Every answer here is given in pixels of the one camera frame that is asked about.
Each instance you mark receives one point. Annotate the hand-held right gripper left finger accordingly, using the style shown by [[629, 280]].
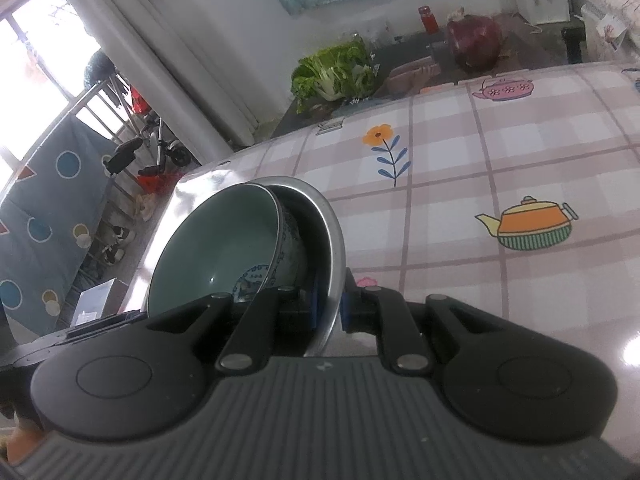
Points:
[[313, 310]]

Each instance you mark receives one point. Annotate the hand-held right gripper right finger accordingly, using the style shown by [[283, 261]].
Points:
[[347, 310]]

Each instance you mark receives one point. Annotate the deep steel bowl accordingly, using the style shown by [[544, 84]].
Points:
[[325, 240]]

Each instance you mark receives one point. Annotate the green ceramic bowl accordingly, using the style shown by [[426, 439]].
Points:
[[215, 240]]

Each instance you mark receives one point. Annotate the white cardboard box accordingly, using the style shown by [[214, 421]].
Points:
[[100, 300]]

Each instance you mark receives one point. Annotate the plaid printed tablecloth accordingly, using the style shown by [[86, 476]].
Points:
[[475, 270]]

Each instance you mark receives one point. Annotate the pair of sneakers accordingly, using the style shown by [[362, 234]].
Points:
[[112, 245]]

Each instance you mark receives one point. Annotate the grey blanket with dots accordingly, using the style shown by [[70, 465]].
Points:
[[55, 200]]

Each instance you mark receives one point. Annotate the baby stroller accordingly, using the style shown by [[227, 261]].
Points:
[[155, 140]]

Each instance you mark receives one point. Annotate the green leafy cabbage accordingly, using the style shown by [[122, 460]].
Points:
[[330, 75]]

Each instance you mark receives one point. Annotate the red hanging cloth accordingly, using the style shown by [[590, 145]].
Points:
[[140, 100]]

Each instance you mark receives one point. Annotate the metal railing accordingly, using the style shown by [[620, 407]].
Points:
[[95, 105]]

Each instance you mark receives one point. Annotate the dark red round vegetable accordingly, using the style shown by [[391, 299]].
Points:
[[475, 42]]

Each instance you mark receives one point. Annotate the small red bottle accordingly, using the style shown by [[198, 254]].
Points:
[[428, 19]]

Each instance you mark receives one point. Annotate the white curtain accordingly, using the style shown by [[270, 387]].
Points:
[[165, 45]]

